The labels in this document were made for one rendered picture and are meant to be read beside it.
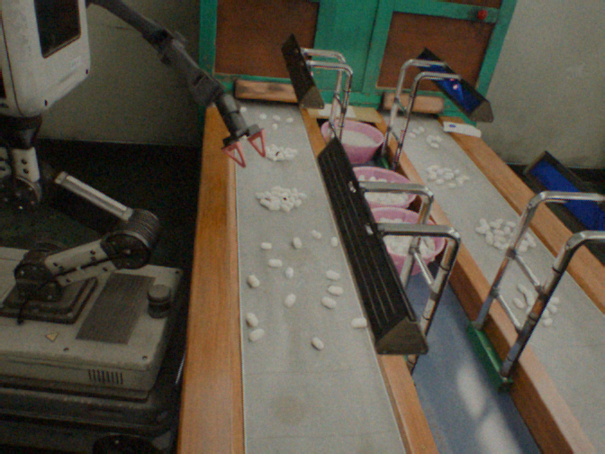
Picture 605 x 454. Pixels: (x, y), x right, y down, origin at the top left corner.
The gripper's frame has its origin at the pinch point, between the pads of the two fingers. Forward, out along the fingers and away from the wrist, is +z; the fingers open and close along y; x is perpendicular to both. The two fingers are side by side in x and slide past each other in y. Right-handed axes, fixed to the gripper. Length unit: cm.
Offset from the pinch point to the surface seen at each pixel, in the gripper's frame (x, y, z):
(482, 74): 28, -138, 14
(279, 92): -36, -75, -19
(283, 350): 21, 42, 39
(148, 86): -142, -101, -63
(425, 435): 48, 45, 59
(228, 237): -4.0, 19.3, 15.7
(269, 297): 11.1, 29.8, 31.3
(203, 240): -7.2, 24.9, 13.0
